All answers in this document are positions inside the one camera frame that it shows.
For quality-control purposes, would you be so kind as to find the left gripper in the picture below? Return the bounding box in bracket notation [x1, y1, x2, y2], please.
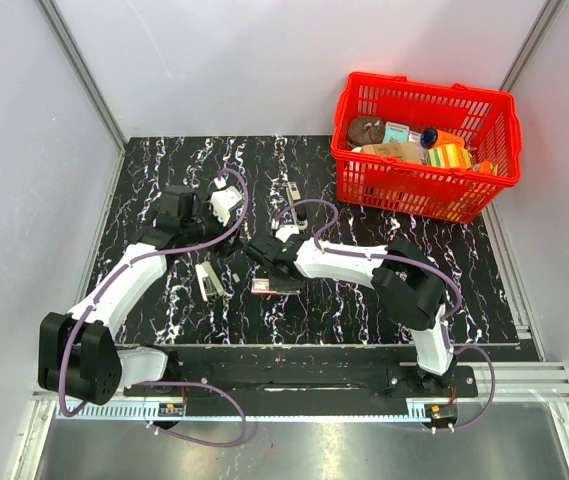
[182, 195, 243, 259]

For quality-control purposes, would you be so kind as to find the white stapler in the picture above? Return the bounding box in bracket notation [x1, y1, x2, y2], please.
[195, 261, 225, 302]

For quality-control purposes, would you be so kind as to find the grey staple magazine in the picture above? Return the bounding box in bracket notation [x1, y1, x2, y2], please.
[286, 181, 308, 231]

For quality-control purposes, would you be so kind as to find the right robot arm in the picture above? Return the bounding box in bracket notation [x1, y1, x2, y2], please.
[244, 234, 456, 396]

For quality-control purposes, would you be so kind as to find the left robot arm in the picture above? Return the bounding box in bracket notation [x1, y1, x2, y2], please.
[38, 186, 244, 405]

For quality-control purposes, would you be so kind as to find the staple box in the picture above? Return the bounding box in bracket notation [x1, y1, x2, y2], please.
[251, 278, 300, 296]

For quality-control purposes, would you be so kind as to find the brown round item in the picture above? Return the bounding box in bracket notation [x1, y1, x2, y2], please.
[347, 116, 385, 146]

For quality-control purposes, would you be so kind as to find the teal small box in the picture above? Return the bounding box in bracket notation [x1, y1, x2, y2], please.
[382, 121, 410, 144]

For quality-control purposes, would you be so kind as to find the cardboard box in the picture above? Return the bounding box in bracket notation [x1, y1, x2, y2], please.
[352, 142, 425, 164]

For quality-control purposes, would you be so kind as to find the blue capped orange bottle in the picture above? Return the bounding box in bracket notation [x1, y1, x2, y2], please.
[420, 127, 466, 149]

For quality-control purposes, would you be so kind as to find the green orange box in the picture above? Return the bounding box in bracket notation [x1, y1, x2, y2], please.
[428, 144, 473, 170]

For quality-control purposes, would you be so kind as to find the red plastic basket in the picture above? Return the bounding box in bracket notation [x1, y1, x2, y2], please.
[331, 72, 522, 223]

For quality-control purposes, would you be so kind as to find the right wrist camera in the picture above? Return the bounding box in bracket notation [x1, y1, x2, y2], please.
[273, 224, 300, 243]

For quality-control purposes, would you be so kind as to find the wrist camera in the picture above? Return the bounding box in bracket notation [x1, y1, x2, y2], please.
[273, 224, 300, 243]
[209, 179, 244, 226]

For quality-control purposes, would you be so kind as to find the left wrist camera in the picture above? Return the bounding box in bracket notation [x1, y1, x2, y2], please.
[209, 179, 244, 226]

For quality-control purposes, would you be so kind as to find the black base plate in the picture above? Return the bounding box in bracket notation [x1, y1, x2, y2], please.
[122, 363, 480, 399]

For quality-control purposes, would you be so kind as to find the white cable duct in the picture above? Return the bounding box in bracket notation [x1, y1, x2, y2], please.
[73, 401, 184, 421]

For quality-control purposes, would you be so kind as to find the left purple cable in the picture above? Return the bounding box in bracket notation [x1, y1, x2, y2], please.
[57, 167, 250, 446]

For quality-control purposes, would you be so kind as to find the aluminium rail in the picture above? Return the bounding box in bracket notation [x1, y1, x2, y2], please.
[32, 361, 569, 402]

